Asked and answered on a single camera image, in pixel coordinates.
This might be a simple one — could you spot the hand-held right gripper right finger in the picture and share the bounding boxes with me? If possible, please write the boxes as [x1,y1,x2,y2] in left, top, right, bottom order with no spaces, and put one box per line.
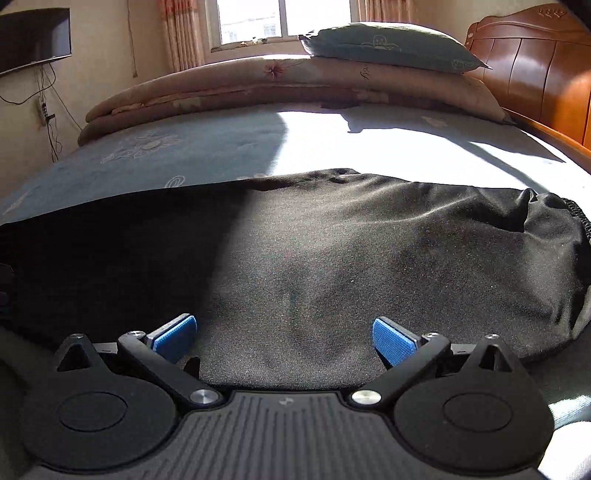
[348,318,527,409]

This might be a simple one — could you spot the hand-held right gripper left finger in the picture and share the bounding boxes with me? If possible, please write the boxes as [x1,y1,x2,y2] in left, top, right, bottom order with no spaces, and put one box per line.
[55,314,222,409]

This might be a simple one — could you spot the black pants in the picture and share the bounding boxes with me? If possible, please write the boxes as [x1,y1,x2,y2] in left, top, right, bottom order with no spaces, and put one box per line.
[0,168,591,393]

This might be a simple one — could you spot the blue floral bed sheet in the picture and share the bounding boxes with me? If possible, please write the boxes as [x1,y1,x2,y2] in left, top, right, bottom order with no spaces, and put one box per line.
[0,102,591,439]

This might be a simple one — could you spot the pink floral folded quilt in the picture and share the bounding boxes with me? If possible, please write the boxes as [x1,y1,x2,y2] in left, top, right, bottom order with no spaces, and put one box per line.
[78,54,462,147]
[309,58,514,123]

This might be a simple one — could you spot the blue floral pillow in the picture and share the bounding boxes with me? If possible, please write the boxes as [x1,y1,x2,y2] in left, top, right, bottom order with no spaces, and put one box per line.
[299,22,493,75]

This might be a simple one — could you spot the wooden headboard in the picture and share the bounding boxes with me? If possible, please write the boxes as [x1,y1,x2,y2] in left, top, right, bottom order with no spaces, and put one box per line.
[464,2,591,163]

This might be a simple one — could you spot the pink patterned curtain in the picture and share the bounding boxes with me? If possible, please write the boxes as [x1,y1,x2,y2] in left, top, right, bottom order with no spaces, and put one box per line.
[157,0,206,73]
[358,0,414,24]

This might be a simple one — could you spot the window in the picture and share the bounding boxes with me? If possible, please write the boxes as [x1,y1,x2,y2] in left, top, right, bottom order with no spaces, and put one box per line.
[203,0,361,51]

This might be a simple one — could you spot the black television cables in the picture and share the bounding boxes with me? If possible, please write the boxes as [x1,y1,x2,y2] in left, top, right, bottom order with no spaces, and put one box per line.
[0,65,82,163]

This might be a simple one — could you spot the hanging pull cord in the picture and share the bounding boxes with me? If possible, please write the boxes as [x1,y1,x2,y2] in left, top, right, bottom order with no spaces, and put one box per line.
[131,0,140,80]

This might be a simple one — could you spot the black wall television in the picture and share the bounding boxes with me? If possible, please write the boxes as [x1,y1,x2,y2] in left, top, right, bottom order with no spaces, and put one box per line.
[0,7,74,77]

